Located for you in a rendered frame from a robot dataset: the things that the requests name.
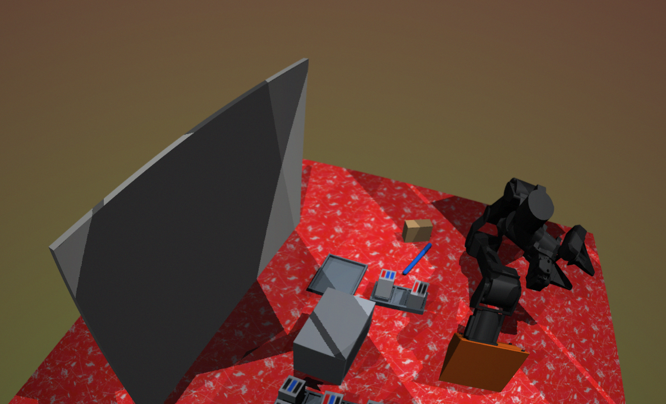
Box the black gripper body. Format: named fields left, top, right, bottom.
left=522, top=224, right=587, bottom=264

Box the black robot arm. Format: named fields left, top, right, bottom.
left=463, top=178, right=557, bottom=346

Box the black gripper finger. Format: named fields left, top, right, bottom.
left=550, top=262, right=572, bottom=290
left=567, top=238, right=595, bottom=276

